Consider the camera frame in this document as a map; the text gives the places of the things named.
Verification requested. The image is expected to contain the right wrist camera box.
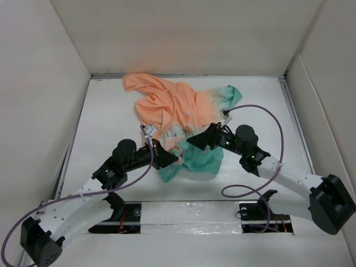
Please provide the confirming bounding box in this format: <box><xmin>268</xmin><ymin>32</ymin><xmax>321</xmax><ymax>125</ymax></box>
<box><xmin>219</xmin><ymin>108</ymin><xmax>232</xmax><ymax>126</ymax></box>

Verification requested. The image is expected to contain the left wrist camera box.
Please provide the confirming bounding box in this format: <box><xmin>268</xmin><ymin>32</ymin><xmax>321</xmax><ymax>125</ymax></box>
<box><xmin>142</xmin><ymin>123</ymin><xmax>157</xmax><ymax>138</ymax></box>

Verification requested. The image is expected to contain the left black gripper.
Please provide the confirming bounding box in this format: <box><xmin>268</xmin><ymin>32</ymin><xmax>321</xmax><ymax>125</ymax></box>
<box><xmin>124</xmin><ymin>139</ymin><xmax>178</xmax><ymax>173</ymax></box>

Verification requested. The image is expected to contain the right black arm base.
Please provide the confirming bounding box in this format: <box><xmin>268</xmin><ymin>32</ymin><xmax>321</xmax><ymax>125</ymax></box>
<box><xmin>235</xmin><ymin>198</ymin><xmax>294</xmax><ymax>234</ymax></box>

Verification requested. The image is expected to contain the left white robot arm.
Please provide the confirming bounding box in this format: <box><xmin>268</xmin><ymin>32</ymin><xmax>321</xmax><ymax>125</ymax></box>
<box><xmin>20</xmin><ymin>139</ymin><xmax>179</xmax><ymax>266</ymax></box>

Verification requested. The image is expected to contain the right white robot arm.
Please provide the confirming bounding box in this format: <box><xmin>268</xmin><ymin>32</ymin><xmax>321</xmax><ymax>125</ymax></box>
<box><xmin>187</xmin><ymin>123</ymin><xmax>355</xmax><ymax>235</ymax></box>

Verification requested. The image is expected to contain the orange and teal jacket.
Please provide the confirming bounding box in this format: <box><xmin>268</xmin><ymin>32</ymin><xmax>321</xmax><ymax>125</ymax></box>
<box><xmin>122</xmin><ymin>73</ymin><xmax>243</xmax><ymax>183</ymax></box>

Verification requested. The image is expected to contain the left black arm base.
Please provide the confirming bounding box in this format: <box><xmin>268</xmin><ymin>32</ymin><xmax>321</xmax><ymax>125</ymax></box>
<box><xmin>88</xmin><ymin>202</ymin><xmax>142</xmax><ymax>234</ymax></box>

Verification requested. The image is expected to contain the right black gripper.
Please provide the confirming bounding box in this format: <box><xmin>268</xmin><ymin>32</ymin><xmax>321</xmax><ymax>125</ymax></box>
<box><xmin>186</xmin><ymin>122</ymin><xmax>245</xmax><ymax>156</ymax></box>

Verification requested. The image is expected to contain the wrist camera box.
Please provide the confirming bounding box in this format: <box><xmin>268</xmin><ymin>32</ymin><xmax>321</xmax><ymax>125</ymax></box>
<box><xmin>219</xmin><ymin>108</ymin><xmax>232</xmax><ymax>126</ymax></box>
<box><xmin>142</xmin><ymin>123</ymin><xmax>157</xmax><ymax>138</ymax></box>

